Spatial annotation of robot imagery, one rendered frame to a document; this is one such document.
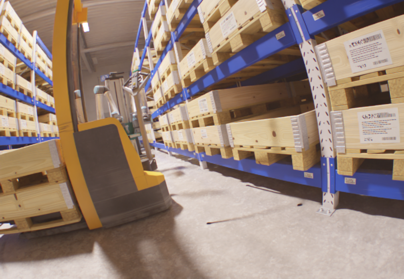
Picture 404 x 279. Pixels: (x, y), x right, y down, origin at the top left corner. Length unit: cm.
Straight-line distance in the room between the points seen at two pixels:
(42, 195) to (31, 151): 35
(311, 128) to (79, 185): 172
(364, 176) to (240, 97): 142
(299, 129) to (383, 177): 56
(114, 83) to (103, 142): 203
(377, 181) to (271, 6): 117
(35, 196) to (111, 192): 67
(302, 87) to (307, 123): 173
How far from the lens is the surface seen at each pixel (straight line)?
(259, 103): 211
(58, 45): 180
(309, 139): 118
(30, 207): 177
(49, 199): 165
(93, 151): 147
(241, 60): 149
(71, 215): 164
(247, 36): 146
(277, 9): 132
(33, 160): 164
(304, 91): 290
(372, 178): 108
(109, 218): 160
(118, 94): 333
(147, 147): 196
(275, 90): 236
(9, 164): 178
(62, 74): 167
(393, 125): 92
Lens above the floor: 72
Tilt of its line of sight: 3 degrees down
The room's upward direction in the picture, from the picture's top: 13 degrees counter-clockwise
